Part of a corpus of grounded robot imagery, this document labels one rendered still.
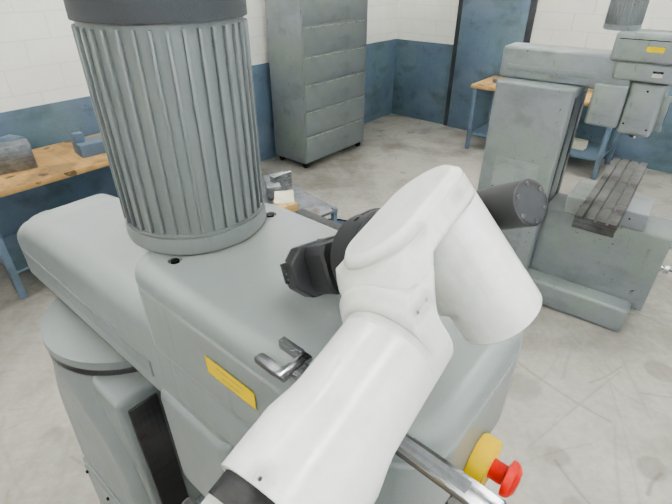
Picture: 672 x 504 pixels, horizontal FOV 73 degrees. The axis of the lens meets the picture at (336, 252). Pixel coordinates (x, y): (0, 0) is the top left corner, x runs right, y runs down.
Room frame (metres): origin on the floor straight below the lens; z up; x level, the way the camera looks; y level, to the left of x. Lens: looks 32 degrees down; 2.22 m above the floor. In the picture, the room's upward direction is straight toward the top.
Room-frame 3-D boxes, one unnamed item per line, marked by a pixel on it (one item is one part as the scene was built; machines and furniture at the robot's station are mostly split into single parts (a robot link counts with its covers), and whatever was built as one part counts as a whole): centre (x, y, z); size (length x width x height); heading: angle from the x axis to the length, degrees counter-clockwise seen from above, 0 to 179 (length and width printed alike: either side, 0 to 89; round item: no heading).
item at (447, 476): (0.25, -0.02, 1.89); 0.24 x 0.04 x 0.01; 48
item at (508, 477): (0.28, -0.18, 1.76); 0.04 x 0.03 x 0.04; 140
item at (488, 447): (0.30, -0.16, 1.76); 0.06 x 0.02 x 0.06; 140
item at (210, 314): (0.46, 0.03, 1.81); 0.47 x 0.26 x 0.16; 50
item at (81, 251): (0.77, 0.40, 1.66); 0.80 x 0.23 x 0.20; 50
